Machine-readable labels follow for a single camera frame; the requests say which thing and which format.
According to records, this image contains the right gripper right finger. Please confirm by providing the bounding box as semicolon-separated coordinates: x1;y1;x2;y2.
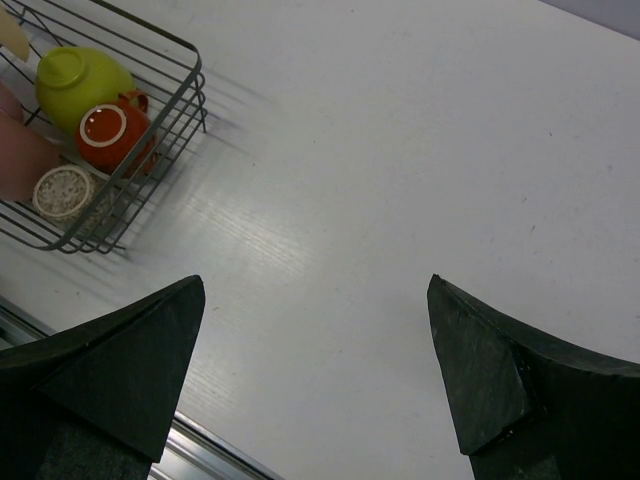
426;276;639;479

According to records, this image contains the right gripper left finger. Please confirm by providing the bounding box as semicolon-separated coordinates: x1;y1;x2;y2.
1;275;206;479

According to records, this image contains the small speckled grey cup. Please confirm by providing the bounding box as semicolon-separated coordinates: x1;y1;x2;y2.
32;164;113;236

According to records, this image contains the pink cup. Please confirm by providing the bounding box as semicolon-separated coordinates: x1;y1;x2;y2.
0;83;61;201

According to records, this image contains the orange mug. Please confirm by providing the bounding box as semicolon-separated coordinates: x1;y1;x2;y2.
75;90;151;175

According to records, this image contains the green bowl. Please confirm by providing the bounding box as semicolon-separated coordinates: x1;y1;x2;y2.
35;46;136;135

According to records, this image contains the yellow plate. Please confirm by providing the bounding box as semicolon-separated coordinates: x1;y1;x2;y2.
0;8;30;62

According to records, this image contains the metal wire dish rack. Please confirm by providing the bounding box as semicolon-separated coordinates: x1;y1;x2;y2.
1;1;207;254

